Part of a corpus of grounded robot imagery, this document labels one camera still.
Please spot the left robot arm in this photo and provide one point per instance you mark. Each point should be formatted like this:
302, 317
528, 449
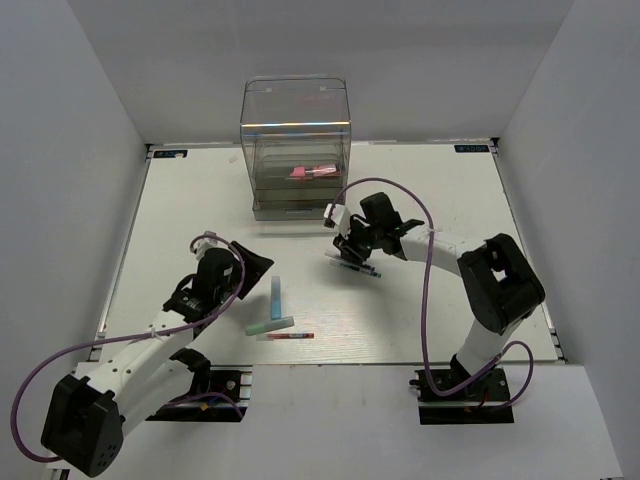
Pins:
89, 417

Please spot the green pen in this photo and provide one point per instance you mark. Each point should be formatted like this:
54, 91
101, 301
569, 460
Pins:
369, 271

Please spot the blue table label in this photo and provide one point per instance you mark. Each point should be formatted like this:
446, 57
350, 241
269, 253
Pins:
170, 154
471, 148

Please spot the pink capped marker tube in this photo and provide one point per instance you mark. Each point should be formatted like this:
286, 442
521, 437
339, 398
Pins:
301, 173

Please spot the red pen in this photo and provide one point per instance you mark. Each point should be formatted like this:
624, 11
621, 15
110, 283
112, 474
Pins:
286, 336

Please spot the blue highlighter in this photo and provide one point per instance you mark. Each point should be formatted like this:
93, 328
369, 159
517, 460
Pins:
275, 298

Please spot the right blue table label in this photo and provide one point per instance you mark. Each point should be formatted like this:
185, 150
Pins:
471, 148

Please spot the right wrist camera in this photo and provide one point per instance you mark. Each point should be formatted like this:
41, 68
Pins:
337, 217

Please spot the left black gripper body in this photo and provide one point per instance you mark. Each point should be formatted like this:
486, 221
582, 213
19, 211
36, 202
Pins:
225, 291

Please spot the left blue table label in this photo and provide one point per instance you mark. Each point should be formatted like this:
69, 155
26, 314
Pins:
170, 154

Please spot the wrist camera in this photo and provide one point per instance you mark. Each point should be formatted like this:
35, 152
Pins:
200, 245
337, 217

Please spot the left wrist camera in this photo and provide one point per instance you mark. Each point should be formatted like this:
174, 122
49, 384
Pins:
200, 245

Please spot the clear acrylic drawer organizer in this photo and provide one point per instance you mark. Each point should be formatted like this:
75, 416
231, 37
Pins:
288, 121

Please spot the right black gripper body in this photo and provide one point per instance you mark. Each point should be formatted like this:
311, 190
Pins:
361, 237

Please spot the green highlighter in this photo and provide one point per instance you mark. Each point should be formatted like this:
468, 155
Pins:
269, 326

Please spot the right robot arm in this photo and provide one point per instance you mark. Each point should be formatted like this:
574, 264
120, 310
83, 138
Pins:
501, 287

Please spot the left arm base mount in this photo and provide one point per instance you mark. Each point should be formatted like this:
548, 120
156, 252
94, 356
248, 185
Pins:
225, 399

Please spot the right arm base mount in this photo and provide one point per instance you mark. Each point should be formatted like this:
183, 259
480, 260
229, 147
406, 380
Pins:
478, 404

